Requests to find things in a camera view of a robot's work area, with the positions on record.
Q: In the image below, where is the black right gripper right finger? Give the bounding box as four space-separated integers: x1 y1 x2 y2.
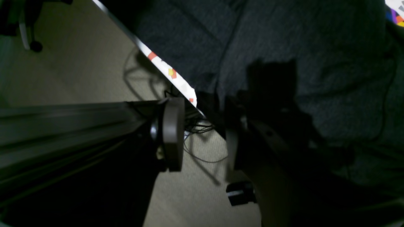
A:
224 96 403 227

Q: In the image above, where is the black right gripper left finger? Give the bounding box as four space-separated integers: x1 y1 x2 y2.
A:
0 98 185 227

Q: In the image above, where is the black T-shirt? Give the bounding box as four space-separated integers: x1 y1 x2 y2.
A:
102 0 403 196

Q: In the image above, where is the aluminium frame rail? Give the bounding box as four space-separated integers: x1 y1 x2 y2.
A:
0 101 160 177

